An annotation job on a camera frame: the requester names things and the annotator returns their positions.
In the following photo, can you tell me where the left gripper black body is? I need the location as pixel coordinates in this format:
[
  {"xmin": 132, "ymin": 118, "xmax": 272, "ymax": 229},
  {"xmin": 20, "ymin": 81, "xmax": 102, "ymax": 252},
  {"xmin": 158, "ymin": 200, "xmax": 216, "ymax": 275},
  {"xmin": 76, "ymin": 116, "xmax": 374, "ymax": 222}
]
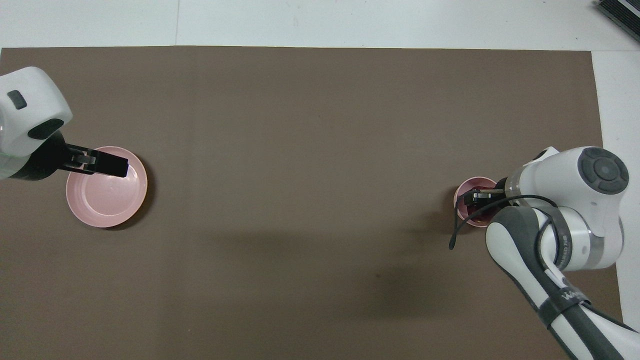
[{"xmin": 9, "ymin": 130, "xmax": 97, "ymax": 182}]

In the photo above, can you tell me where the brown table mat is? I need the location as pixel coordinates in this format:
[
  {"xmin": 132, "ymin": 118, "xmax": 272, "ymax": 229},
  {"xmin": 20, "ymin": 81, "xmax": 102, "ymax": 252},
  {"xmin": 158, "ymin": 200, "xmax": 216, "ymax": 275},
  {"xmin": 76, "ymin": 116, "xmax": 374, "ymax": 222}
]
[{"xmin": 0, "ymin": 46, "xmax": 628, "ymax": 360}]

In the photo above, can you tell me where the pink plate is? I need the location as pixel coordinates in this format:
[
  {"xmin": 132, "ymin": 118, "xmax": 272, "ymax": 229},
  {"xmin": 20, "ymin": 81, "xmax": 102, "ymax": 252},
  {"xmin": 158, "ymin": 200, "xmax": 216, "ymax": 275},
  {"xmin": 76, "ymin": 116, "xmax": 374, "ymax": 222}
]
[{"xmin": 66, "ymin": 146, "xmax": 149, "ymax": 229}]

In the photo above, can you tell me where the dark red apple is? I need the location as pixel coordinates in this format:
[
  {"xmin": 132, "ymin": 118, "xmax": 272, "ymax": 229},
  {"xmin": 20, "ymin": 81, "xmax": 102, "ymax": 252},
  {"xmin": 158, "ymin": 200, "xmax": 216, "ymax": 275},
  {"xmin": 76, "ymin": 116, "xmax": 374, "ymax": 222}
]
[{"xmin": 464, "ymin": 186, "xmax": 499, "ymax": 223}]

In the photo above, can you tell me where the dark grey ribbed device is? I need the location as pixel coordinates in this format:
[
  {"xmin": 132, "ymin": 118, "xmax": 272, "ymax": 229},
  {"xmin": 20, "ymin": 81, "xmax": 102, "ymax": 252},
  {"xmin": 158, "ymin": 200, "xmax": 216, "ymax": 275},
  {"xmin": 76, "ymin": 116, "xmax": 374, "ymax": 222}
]
[{"xmin": 595, "ymin": 0, "xmax": 640, "ymax": 44}]

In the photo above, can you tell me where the pink bowl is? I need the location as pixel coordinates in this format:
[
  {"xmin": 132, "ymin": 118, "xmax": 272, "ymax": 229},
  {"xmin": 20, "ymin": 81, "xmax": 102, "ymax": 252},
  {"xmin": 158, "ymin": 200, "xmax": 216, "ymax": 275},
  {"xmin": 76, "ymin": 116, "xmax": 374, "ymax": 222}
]
[{"xmin": 453, "ymin": 176, "xmax": 500, "ymax": 228}]

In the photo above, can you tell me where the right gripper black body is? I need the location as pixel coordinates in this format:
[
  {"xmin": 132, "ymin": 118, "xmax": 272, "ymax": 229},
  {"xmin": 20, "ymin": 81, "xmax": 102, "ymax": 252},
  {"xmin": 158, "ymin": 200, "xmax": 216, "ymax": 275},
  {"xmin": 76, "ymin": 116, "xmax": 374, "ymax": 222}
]
[{"xmin": 477, "ymin": 176, "xmax": 512, "ymax": 211}]

